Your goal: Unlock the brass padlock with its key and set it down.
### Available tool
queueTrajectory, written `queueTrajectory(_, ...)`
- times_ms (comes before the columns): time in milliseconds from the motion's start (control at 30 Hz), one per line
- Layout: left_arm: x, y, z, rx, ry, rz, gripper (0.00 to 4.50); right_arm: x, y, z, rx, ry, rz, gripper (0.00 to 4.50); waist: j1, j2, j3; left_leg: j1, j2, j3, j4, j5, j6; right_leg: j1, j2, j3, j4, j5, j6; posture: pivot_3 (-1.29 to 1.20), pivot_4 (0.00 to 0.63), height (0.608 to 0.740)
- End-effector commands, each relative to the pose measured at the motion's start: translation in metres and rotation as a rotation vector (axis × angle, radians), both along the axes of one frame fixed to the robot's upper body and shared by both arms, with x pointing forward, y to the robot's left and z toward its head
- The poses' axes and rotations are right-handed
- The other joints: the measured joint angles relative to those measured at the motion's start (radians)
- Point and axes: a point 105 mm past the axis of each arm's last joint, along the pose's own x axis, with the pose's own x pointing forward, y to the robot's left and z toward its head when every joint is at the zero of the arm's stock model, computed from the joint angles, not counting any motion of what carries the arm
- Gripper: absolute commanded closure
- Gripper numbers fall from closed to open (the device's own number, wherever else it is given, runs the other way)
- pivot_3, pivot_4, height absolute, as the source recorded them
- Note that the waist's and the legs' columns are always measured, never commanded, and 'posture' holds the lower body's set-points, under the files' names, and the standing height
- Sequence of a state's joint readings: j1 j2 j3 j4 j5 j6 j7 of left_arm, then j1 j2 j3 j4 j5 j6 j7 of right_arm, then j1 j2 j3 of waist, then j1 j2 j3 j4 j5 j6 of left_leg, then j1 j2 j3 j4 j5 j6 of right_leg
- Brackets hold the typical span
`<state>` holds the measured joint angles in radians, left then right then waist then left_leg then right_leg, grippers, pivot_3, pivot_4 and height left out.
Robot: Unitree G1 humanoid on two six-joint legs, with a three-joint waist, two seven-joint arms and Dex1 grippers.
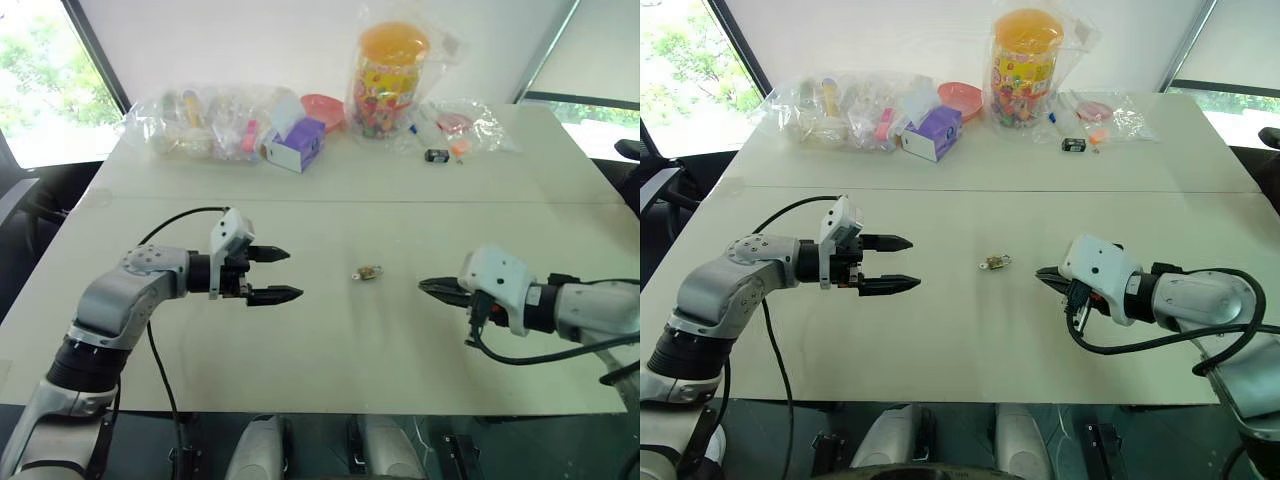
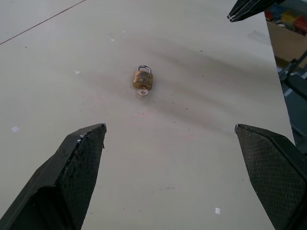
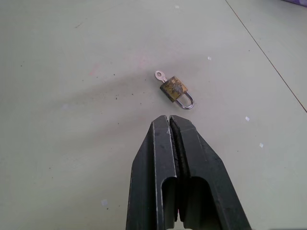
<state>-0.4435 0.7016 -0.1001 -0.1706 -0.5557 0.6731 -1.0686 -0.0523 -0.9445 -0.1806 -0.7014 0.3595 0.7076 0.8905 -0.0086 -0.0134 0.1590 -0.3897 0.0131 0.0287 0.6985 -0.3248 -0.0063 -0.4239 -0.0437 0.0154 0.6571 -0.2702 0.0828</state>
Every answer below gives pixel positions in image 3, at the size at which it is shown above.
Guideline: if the small worn brass padlock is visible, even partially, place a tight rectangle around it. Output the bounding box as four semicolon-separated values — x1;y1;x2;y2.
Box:
159;76;194;111

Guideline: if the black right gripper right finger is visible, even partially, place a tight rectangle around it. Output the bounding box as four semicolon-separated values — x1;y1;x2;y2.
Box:
168;115;252;230

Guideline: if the small silver key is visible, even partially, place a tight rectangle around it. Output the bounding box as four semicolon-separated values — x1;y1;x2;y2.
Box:
154;70;167;85

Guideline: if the purple patterned object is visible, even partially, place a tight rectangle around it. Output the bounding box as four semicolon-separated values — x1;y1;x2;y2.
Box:
281;0;307;7

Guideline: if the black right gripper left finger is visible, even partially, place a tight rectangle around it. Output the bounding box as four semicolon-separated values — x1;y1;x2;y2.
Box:
125;115;180;230

